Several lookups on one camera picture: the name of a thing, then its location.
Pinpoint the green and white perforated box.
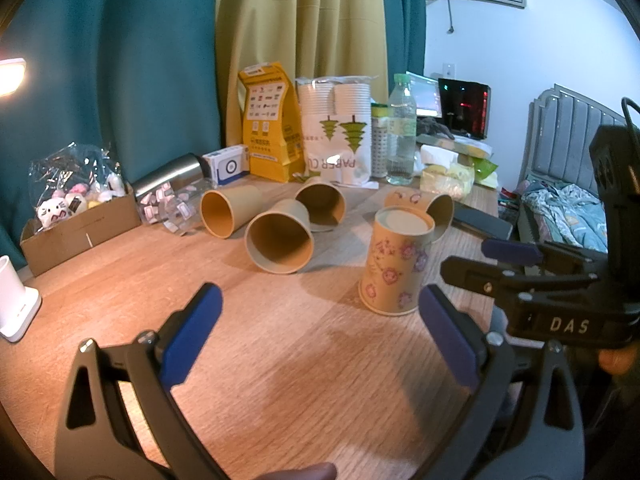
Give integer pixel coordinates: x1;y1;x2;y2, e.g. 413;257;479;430
371;103;391;178

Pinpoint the white device on stand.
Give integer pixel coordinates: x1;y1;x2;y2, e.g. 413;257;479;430
0;255;42;343

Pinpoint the clear plastic water bottle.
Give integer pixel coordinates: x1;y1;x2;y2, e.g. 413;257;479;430
386;74;418;186

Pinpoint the person's right hand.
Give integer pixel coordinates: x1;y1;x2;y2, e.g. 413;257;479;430
597;342;640;376

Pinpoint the white and blue small box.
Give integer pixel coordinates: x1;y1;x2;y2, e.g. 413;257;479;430
202;144;251;186

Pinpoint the grey padded headboard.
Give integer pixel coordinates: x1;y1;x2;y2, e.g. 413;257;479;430
517;84;628;197

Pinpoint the bagged pack of paper cups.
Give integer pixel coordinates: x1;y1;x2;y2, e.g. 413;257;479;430
295;75;374;187

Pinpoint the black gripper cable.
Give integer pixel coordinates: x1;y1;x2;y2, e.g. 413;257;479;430
621;97;640;133

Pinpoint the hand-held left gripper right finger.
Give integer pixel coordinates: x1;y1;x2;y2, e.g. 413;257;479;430
417;284;588;480

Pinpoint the person's left hand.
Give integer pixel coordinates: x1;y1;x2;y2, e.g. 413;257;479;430
250;462;338;480

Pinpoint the floral blue blanket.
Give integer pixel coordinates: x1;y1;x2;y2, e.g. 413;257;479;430
520;182;609;252

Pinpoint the white tissue pack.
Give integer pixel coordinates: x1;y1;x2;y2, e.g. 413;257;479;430
419;144;460;166

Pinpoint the floral brown paper cup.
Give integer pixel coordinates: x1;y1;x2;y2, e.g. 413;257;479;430
384;187;454;243
359;206;435;317

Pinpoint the green plastic packet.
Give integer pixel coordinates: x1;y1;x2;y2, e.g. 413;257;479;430
469;155;500;187

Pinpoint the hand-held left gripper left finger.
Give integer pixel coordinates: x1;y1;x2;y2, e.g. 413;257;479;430
54;282;231;480

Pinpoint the stainless steel thermos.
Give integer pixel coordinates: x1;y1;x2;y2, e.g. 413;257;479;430
132;152;211;202

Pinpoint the plain brown paper cup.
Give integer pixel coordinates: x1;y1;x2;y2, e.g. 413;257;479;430
244;199;314;275
200;185;263;239
295;176;346;231

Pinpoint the clear bag of plush toys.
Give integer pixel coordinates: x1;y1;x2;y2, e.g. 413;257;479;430
29;142;126;231

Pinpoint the black computer case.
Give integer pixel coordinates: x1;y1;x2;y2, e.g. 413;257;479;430
437;78;491;141

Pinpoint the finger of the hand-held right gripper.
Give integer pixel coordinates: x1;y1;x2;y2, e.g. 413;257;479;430
481;238;608;273
440;255;601;307

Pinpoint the glowing wall lamp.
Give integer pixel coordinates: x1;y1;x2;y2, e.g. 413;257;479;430
0;57;27;97

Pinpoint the yellow curtain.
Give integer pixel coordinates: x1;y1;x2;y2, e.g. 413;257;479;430
215;0;389;147

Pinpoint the yellow sponge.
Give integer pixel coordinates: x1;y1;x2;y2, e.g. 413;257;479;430
452;137;494;159

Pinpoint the yellow printed carton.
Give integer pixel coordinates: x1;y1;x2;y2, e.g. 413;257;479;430
237;62;304;183

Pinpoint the clear bag of small packets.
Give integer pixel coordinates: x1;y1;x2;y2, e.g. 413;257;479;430
140;185;211;236

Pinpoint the black flat tablet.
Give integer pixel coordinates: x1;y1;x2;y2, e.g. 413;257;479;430
452;205;514;241

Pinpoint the air conditioner pipe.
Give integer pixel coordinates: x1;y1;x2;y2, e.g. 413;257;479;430
425;0;457;34

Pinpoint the yellow plastic packet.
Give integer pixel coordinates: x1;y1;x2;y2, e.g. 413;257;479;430
419;162;475;198

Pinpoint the cardboard box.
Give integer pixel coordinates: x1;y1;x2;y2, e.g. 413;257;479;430
20;192;143;277

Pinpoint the lit computer screen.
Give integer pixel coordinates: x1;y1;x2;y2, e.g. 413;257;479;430
407;71;444;119

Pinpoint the teal curtain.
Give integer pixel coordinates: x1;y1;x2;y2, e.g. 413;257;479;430
380;0;427;93
0;0;223;271

